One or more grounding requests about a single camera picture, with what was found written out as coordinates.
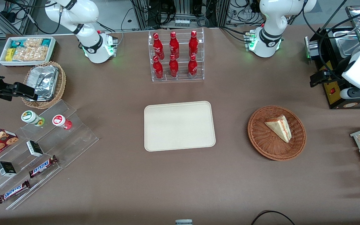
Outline aluminium frame structure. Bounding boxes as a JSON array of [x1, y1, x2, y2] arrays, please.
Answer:
[[131, 0, 232, 31]]

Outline stainless steel appliance lid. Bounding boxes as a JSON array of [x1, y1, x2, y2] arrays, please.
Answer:
[[345, 5, 360, 45]]

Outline aluminium foil container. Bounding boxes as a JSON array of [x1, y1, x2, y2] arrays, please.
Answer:
[[26, 65, 59, 101]]

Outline yellow snack pack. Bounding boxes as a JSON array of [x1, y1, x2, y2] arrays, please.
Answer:
[[5, 47, 16, 62]]

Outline triangle sandwich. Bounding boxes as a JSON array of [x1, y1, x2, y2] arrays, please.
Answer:
[[264, 115, 292, 143]]

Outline large rice cracker bag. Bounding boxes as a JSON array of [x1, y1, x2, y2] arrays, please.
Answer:
[[12, 46, 48, 62]]

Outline red lid strawberry cup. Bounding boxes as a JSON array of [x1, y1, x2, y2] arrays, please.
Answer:
[[52, 114, 73, 130]]

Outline clear acrylic step shelf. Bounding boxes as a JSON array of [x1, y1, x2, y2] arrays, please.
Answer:
[[0, 99, 99, 211]]

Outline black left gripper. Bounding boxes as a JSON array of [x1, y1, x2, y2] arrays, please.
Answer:
[[310, 69, 345, 88]]

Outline red cola bottle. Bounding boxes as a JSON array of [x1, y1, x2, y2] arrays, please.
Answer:
[[152, 32, 165, 60], [168, 54, 179, 78], [188, 30, 199, 58], [152, 56, 164, 79], [187, 55, 198, 78], [169, 31, 180, 59]]

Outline snickers chocolate bar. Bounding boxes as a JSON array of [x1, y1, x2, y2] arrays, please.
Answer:
[[0, 180, 31, 204], [28, 155, 58, 179]]

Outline brown wicker basket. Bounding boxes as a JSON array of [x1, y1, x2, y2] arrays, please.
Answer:
[[247, 105, 307, 161]]

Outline white power strip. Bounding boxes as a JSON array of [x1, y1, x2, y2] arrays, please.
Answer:
[[173, 18, 191, 28]]

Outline small rice cracker bag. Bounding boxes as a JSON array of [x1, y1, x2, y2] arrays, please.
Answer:
[[24, 38, 43, 48]]

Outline light tan wicker basket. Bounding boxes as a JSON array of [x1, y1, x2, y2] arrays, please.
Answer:
[[21, 61, 67, 109]]

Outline small black carton box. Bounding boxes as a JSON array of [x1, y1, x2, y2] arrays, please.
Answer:
[[0, 161, 17, 177], [26, 140, 44, 157]]

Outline beige plastic tray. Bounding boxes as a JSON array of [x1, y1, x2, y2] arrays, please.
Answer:
[[144, 101, 216, 152]]

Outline white snack bin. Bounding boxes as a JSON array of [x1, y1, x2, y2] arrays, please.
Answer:
[[0, 36, 57, 68]]

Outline black cable loop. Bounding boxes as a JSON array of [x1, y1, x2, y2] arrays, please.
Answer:
[[250, 210, 296, 225]]

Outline clear acrylic bottle rack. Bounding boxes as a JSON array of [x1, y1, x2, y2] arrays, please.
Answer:
[[148, 28, 205, 82]]

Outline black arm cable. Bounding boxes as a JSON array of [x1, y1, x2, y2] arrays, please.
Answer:
[[301, 0, 360, 82]]

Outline black countertop appliance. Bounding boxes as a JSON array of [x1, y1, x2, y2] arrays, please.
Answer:
[[304, 27, 360, 110]]

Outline green lid sunflower cup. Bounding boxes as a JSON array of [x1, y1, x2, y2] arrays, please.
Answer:
[[21, 110, 46, 127]]

